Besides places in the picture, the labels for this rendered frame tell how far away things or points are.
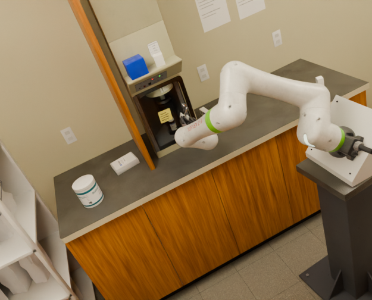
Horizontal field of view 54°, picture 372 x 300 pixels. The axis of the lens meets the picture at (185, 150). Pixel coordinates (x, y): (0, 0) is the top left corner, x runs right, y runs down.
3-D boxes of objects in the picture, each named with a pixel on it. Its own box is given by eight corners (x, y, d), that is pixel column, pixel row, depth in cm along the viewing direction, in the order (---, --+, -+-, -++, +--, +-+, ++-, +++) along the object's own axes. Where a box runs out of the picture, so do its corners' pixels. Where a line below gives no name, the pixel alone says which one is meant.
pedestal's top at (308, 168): (397, 166, 170) (397, 160, 168) (345, 202, 163) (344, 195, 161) (343, 141, 196) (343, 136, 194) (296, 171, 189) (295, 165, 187)
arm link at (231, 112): (253, 96, 148) (228, 88, 143) (252, 126, 145) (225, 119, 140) (229, 109, 164) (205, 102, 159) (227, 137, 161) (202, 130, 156)
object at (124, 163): (112, 168, 241) (109, 163, 239) (133, 156, 246) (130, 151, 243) (118, 175, 231) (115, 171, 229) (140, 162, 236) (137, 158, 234)
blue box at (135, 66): (128, 75, 203) (121, 61, 198) (144, 68, 204) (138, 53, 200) (132, 80, 194) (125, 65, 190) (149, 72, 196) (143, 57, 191)
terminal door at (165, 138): (157, 152, 230) (133, 96, 209) (200, 130, 235) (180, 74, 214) (157, 152, 230) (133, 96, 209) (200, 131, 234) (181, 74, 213)
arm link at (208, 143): (218, 154, 192) (224, 135, 188) (196, 152, 187) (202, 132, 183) (207, 143, 204) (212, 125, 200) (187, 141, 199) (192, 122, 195)
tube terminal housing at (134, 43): (147, 142, 254) (100, 36, 213) (189, 122, 259) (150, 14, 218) (158, 158, 233) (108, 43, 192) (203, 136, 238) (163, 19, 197)
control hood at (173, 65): (130, 93, 208) (122, 78, 203) (180, 70, 213) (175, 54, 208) (134, 100, 199) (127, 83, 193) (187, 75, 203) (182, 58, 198)
